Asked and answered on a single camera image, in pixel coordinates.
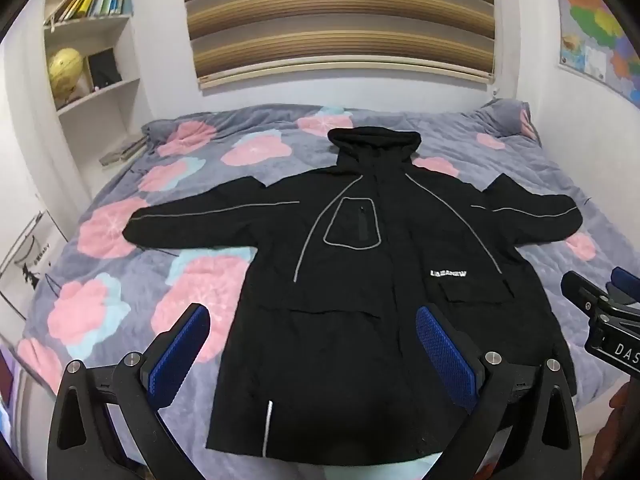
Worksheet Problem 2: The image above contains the grey floral blanket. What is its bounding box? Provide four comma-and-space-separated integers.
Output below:
10, 100, 640, 411

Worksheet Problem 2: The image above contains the colourful wall map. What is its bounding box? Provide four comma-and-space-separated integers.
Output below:
550, 0, 640, 126

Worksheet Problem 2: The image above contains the white paper poster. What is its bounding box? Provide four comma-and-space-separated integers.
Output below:
0, 209, 69, 322

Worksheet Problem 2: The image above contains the yellow globe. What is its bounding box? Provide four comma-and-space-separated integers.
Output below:
48, 47, 85, 107

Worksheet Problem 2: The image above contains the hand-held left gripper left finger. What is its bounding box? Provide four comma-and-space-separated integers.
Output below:
46, 302, 211, 480

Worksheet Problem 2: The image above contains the black box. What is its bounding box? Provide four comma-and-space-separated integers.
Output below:
87, 48, 124, 89

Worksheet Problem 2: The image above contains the white bookshelf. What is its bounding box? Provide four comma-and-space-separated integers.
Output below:
42, 0, 152, 173

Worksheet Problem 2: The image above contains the grey floral pillow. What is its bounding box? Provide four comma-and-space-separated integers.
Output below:
477, 97, 545, 150

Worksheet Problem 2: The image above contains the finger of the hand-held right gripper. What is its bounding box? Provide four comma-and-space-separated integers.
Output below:
560, 270, 609, 314
607, 267, 640, 306

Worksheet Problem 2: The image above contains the small stack of books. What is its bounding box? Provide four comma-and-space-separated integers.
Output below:
98, 134, 149, 167

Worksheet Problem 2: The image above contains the black hooded jacket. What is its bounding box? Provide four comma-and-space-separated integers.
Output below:
123, 126, 582, 460

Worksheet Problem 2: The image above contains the striped brown window blind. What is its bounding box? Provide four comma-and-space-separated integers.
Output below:
180, 0, 497, 90

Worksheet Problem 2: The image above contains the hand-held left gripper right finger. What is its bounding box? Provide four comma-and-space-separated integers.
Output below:
415, 304, 584, 480

